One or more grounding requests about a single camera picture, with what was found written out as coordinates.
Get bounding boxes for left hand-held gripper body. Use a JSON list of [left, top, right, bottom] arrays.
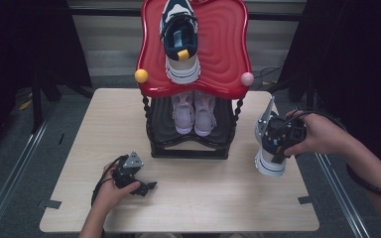
[[111, 151, 145, 190]]

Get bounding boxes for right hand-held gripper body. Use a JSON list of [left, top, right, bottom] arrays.
[[257, 95, 309, 157]]

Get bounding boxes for navy and white sneaker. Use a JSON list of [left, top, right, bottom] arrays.
[[253, 120, 288, 179], [159, 0, 202, 85]]

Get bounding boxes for purple sandal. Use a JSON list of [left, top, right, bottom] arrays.
[[193, 90, 218, 138], [171, 90, 196, 136]]

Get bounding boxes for red and black shoe rack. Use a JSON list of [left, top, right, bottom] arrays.
[[134, 0, 256, 161]]

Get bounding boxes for person's left hand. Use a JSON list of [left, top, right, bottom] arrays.
[[93, 161, 142, 214]]

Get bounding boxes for person's right hand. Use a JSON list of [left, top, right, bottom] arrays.
[[283, 108, 343, 159]]

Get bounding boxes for black curtain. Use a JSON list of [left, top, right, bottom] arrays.
[[0, 0, 94, 163], [277, 0, 381, 207]]

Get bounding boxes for black metal stand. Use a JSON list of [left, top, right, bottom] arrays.
[[29, 73, 45, 135]]

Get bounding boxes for yellow object on floor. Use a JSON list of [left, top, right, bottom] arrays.
[[18, 98, 34, 112]]

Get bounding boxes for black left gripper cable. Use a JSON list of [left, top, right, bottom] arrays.
[[90, 154, 129, 208]]

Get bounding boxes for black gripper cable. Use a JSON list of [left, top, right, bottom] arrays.
[[277, 108, 381, 204], [90, 154, 129, 208]]

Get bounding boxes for black floor cables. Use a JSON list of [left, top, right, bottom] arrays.
[[253, 64, 323, 113]]

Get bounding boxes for metal floor rail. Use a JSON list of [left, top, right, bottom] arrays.
[[0, 102, 60, 238], [291, 102, 372, 238]]

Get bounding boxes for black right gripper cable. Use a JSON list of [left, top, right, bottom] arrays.
[[277, 108, 381, 204]]

